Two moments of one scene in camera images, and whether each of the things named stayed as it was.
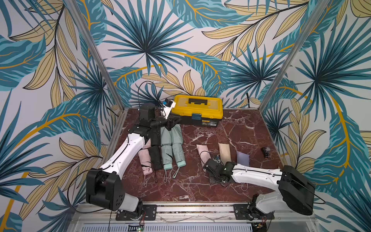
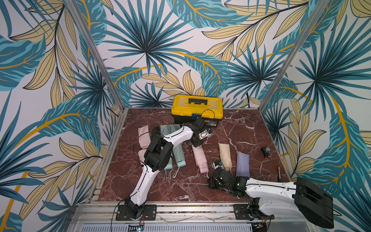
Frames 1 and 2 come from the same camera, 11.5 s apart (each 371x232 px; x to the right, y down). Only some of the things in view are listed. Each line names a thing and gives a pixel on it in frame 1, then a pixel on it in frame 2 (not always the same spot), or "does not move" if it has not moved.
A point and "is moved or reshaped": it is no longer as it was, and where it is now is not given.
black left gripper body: (159, 122) to (196, 141)
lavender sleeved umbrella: (243, 159) does not move
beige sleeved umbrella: (224, 150) does not move
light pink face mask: (204, 152) is moved or reshaped
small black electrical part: (265, 151) does not move
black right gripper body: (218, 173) to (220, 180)
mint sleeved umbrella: (179, 154) does not move
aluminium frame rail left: (107, 73) does not move
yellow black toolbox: (200, 110) does not move
